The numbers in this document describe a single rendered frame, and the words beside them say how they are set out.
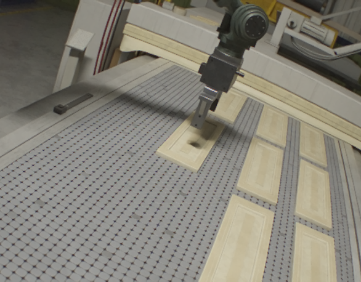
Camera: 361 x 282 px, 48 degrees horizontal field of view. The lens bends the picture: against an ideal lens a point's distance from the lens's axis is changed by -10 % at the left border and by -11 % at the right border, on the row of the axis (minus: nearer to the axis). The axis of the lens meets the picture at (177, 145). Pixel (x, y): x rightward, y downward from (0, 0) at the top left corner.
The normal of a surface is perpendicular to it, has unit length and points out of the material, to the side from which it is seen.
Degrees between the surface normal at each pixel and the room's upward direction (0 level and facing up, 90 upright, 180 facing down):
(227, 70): 90
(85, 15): 90
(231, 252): 11
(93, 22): 90
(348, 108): 90
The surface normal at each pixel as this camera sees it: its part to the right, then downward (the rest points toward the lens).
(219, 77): -0.27, 0.33
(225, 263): 0.15, -0.92
